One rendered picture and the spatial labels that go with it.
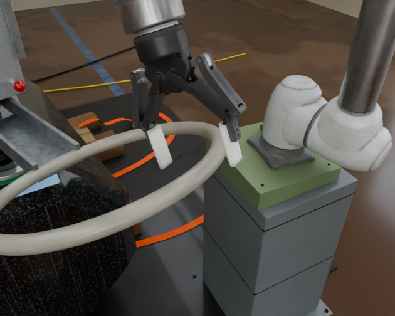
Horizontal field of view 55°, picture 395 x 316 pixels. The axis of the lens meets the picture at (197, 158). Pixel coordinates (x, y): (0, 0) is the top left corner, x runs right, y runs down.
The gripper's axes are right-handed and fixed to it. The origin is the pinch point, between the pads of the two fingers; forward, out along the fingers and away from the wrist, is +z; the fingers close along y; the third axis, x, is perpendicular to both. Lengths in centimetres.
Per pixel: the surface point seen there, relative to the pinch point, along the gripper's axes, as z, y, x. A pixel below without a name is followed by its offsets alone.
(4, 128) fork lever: -7, 71, -11
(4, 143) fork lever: -5, 58, -3
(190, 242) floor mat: 92, 91, -91
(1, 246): 1.2, 19.7, 24.3
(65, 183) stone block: 20, 81, -28
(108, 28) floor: -36, 349, -357
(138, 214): 1.9, 2.1, 13.7
